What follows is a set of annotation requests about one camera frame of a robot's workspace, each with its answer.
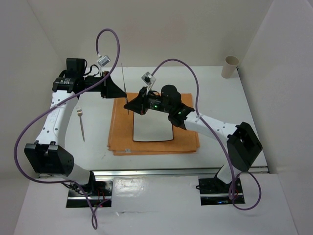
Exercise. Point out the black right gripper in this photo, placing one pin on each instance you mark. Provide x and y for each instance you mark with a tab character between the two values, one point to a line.
139	105

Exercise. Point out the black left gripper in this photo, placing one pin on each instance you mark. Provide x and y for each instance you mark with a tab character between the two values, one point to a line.
108	89

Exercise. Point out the silver table knife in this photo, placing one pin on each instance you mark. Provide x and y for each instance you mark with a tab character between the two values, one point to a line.
126	98

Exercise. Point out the white square plate black rim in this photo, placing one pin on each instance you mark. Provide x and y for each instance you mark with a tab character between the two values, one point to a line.
153	126

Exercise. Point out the orange cloth placemat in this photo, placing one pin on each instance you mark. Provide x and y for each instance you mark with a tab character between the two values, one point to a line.
121	142

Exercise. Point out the silver fork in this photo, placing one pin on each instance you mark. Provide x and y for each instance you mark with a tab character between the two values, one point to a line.
80	114

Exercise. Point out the beige paper cup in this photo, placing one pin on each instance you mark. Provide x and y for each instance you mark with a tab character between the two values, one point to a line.
230	64

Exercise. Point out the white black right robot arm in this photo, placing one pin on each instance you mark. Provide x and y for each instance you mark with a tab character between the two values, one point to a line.
239	141

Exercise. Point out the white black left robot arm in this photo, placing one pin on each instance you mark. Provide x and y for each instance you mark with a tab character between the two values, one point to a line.
47	154

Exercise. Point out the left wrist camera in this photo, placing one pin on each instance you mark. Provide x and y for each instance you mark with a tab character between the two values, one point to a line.
103	60

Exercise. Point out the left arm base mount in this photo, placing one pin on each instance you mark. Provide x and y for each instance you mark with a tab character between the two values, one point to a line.
99	195

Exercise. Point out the aluminium front table rail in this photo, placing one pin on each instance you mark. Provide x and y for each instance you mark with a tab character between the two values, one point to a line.
154	172

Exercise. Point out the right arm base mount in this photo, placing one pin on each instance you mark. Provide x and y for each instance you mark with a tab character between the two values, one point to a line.
215	192

